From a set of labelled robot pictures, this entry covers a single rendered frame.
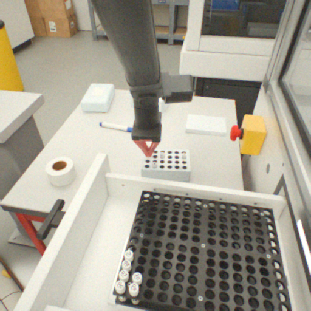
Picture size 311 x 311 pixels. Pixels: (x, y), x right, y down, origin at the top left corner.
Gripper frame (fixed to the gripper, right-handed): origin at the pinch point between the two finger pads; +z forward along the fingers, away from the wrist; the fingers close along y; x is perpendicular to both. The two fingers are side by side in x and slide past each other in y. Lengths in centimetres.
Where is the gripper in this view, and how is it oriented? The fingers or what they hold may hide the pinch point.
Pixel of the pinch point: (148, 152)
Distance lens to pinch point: 66.1
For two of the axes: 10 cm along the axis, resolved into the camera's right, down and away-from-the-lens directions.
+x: -10.0, -0.3, 0.7
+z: 0.2, 7.3, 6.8
